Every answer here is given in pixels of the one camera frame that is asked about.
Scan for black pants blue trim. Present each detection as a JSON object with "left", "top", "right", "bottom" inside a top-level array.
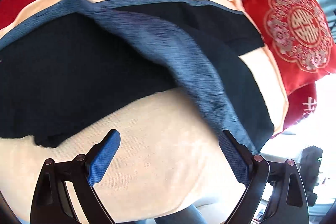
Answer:
[{"left": 1, "top": 0, "right": 274, "bottom": 152}]

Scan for person's jeans legs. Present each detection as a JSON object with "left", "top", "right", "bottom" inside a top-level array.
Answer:
[{"left": 154, "top": 205, "right": 207, "bottom": 224}]

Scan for peach seat cushion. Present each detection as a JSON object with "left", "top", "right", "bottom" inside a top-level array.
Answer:
[{"left": 1, "top": 0, "right": 288, "bottom": 222}]

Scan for red embroidered pillow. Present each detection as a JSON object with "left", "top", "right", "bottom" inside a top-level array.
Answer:
[{"left": 243, "top": 0, "right": 335, "bottom": 94}]

